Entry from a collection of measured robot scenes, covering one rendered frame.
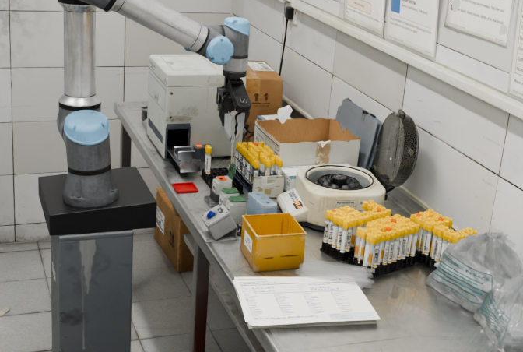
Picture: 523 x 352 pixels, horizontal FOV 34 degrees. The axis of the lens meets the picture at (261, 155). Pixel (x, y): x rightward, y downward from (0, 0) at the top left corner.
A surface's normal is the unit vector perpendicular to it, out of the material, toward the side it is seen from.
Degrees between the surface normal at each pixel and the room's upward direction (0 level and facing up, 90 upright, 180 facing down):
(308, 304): 0
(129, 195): 4
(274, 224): 90
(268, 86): 88
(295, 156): 91
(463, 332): 0
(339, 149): 92
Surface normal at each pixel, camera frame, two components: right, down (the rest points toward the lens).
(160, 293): 0.07, -0.94
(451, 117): -0.94, 0.04
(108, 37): 0.33, 0.33
